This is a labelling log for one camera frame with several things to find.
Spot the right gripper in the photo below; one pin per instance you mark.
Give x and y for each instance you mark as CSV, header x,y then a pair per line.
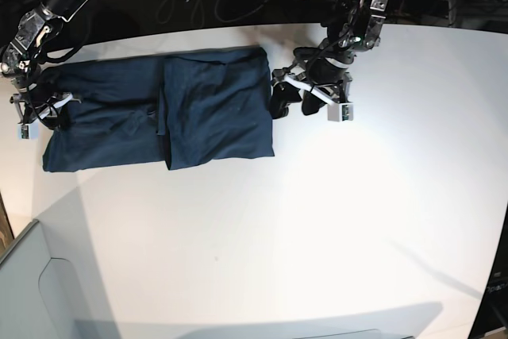
x,y
35,110

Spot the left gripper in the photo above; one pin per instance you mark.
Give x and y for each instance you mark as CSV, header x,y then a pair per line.
x,y
325,85

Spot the dark blue T-shirt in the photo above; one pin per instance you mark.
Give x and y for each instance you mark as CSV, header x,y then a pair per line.
x,y
182,109

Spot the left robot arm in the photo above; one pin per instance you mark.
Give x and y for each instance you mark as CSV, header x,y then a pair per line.
x,y
353,26

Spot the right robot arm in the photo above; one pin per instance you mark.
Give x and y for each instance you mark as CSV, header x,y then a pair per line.
x,y
22,59

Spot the grey plastic tray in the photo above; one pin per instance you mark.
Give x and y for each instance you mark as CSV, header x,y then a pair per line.
x,y
41,295

